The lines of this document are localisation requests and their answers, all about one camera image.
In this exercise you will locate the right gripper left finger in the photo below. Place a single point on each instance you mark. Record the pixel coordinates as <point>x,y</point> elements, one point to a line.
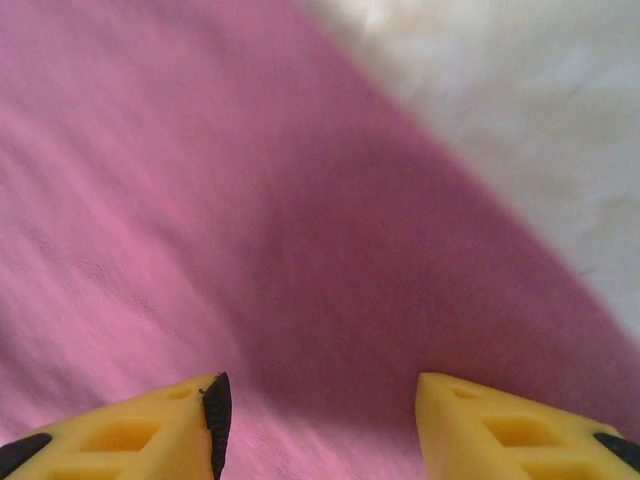
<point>125,440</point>

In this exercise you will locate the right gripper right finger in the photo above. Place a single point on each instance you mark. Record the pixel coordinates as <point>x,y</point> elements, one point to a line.
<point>500,435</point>

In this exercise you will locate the mauve t-shirt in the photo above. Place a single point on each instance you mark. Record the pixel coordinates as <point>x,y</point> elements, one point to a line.
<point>200,200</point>

